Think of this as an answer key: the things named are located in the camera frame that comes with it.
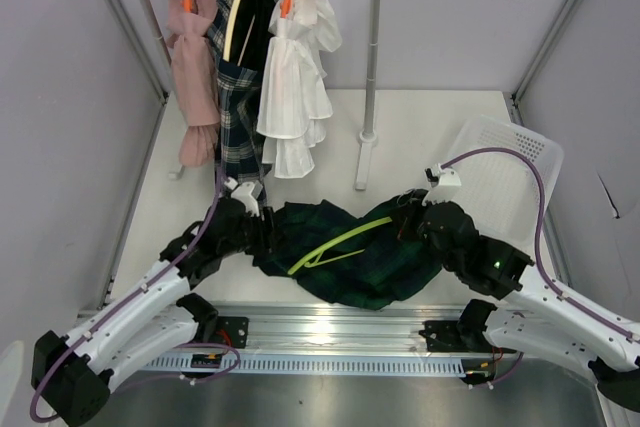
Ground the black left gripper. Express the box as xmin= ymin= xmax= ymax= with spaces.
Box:
xmin=219 ymin=207 xmax=290 ymax=258

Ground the green plastic hanger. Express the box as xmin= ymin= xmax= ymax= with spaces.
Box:
xmin=287 ymin=216 xmax=392 ymax=276

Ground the white plastic basket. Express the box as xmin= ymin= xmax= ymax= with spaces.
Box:
xmin=447 ymin=116 xmax=564 ymax=254

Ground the dark green plaid skirt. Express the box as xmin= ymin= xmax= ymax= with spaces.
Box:
xmin=252 ymin=189 xmax=442 ymax=311

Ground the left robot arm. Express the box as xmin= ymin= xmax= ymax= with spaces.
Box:
xmin=30 ymin=197 xmax=277 ymax=426

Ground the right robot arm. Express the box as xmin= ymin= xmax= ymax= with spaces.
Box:
xmin=392 ymin=201 xmax=639 ymax=412

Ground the pink skirt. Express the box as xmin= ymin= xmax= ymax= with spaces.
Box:
xmin=167 ymin=0 xmax=221 ymax=167

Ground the navy cream plaid skirt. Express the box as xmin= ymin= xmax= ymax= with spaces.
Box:
xmin=207 ymin=0 xmax=278 ymax=182

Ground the cream wooden hanger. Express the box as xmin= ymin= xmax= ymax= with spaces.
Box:
xmin=223 ymin=0 xmax=255 ymax=66

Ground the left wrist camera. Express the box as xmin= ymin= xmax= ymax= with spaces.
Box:
xmin=223 ymin=177 xmax=263 ymax=217

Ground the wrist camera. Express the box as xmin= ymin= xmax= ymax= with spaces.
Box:
xmin=223 ymin=177 xmax=263 ymax=217
xmin=422 ymin=164 xmax=461 ymax=206

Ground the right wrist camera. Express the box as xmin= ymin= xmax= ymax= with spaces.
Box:
xmin=422 ymin=164 xmax=461 ymax=206

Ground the aluminium mounting rail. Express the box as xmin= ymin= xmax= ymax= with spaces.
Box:
xmin=74 ymin=300 xmax=614 ymax=359

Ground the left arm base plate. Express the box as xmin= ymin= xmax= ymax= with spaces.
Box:
xmin=190 ymin=316 xmax=250 ymax=349

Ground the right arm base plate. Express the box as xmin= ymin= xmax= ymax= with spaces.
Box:
xmin=418 ymin=320 xmax=494 ymax=353

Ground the white slotted cable duct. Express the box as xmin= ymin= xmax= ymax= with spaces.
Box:
xmin=142 ymin=352 xmax=466 ymax=378

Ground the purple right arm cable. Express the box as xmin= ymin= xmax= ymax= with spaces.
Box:
xmin=439 ymin=146 xmax=640 ymax=391

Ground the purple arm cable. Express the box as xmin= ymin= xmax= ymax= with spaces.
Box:
xmin=439 ymin=146 xmax=640 ymax=391
xmin=29 ymin=166 xmax=241 ymax=422

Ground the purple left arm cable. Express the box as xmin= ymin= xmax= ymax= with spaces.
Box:
xmin=29 ymin=166 xmax=241 ymax=422

